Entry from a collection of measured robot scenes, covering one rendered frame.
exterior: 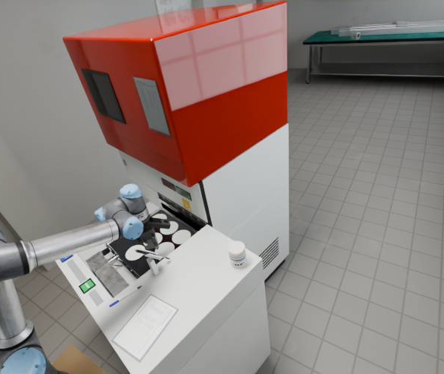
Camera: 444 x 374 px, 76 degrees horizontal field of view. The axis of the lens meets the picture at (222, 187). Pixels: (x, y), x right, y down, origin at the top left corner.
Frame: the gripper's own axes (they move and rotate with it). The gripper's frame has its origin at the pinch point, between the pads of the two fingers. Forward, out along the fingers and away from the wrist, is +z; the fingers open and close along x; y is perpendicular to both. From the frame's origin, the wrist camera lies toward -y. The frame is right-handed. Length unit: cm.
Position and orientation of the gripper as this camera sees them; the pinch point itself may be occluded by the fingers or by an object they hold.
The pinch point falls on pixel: (158, 246)
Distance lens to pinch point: 139.4
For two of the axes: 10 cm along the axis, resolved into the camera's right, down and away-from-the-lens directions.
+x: 3.3, 5.2, -7.9
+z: 1.4, 8.0, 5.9
